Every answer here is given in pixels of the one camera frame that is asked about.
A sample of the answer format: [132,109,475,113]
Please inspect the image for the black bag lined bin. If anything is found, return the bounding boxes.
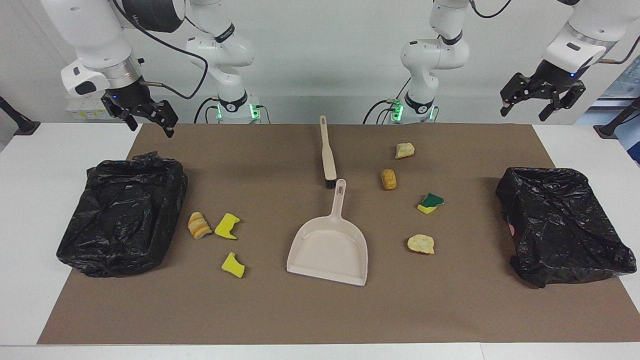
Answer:
[495,166,638,289]
[56,151,189,278]

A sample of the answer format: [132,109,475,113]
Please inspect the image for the notched yellow sponge piece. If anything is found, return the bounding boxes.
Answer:
[214,212,241,241]

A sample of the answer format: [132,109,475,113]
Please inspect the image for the beige plastic dustpan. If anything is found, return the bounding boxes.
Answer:
[286,178,369,287]

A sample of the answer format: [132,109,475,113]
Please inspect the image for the beige hand brush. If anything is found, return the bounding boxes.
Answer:
[319,115,338,190]

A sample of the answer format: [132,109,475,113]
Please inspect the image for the green and yellow sponge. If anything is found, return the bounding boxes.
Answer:
[417,192,445,215]

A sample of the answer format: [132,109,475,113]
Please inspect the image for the black base cable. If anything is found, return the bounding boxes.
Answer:
[194,96,221,124]
[363,99,401,124]

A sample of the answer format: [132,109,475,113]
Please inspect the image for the black stand foot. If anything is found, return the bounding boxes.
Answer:
[593,96,640,140]
[0,96,41,136]

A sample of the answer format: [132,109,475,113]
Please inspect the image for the small yellow sponge piece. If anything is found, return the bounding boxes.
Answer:
[221,251,246,279]

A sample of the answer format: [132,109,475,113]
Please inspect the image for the pale crusty bread chunk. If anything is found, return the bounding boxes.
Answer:
[406,233,436,255]

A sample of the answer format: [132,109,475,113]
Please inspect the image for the brown table mat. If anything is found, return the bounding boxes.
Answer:
[37,123,640,346]

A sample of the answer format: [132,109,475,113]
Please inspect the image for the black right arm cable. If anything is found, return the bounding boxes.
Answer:
[112,0,209,100]

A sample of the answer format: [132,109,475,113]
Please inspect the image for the striped croissant bread piece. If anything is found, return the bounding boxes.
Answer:
[187,211,213,240]

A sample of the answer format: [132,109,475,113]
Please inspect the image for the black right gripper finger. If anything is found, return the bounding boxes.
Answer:
[101,95,139,132]
[145,100,179,138]

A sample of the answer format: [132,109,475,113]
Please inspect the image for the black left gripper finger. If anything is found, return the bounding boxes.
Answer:
[500,72,535,118]
[539,82,587,122]

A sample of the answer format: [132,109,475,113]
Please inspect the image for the blue glass partition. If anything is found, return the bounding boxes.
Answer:
[575,55,640,166]

